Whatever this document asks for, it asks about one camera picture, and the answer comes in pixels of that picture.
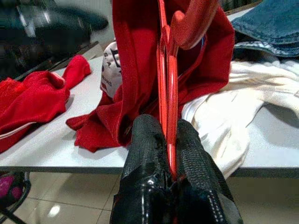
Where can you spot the pink plastic object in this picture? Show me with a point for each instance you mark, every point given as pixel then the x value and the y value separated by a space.
pixel 9 189

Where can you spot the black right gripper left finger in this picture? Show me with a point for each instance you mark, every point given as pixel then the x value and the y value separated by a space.
pixel 142 175

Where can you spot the metal clothes rack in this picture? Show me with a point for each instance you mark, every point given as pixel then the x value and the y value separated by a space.
pixel 25 177

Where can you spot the red garment with white trim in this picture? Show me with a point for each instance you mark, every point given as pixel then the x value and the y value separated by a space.
pixel 35 100

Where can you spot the blue denim jeans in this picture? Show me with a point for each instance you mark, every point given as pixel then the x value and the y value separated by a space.
pixel 268 23

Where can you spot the black television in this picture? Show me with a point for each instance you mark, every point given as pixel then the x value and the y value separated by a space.
pixel 58 21

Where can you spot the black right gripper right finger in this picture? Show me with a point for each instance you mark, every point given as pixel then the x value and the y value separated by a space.
pixel 198 186

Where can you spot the red printed garment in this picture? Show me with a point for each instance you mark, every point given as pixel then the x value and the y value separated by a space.
pixel 140 58

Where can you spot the white cotton garment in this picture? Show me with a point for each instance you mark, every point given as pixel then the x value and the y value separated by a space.
pixel 222 130

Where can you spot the cream trousers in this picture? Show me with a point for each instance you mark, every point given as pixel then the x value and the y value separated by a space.
pixel 261 77

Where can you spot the red clothes hanger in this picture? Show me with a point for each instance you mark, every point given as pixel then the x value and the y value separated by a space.
pixel 171 93

